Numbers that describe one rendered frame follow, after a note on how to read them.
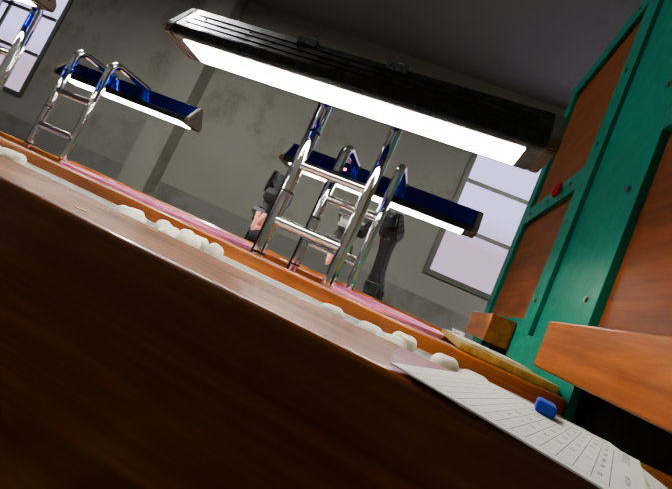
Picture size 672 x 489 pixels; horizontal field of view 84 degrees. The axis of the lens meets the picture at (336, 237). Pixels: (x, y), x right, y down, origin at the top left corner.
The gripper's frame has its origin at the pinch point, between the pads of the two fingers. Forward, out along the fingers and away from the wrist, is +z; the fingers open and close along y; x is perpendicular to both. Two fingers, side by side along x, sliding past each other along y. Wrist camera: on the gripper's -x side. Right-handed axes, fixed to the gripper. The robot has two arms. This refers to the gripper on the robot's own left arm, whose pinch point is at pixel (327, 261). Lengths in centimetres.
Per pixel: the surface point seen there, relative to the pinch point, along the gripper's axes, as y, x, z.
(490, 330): 49, -13, 14
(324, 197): -0.8, -28.8, 10.8
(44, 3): -59, -61, 32
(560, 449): 37, -62, 77
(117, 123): -320, 99, -185
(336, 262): 14, -34, 38
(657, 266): 55, -53, 37
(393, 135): 14, -53, 21
